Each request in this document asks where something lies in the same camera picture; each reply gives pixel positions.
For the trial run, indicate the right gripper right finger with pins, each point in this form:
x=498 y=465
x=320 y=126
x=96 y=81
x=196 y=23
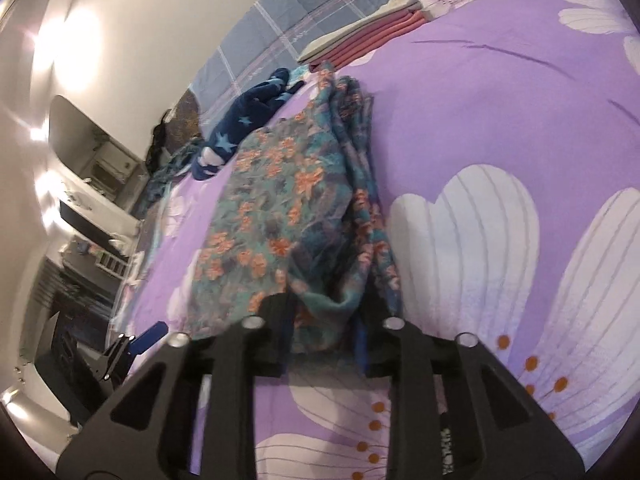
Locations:
x=455 y=411

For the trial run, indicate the folded red and cream clothes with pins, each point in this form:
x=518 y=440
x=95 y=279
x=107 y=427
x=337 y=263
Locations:
x=357 y=39

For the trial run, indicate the teal floral garment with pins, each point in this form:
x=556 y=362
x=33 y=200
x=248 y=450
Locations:
x=299 y=213

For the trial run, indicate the navy star fleece garment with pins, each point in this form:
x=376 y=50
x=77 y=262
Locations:
x=249 y=112

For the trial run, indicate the dark teal knit blanket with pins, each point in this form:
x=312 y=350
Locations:
x=160 y=182

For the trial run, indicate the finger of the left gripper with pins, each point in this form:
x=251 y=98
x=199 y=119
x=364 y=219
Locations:
x=146 y=340

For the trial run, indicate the blue plaid quilt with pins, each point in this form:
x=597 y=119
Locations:
x=271 y=34

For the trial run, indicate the purple floral bed sheet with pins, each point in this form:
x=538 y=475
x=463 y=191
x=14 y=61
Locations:
x=506 y=147

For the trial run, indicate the white shelf unit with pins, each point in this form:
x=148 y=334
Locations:
x=111 y=264

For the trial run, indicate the dark patterned pillow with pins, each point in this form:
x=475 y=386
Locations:
x=183 y=122

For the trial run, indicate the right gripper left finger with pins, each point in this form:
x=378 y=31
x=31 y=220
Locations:
x=145 y=429

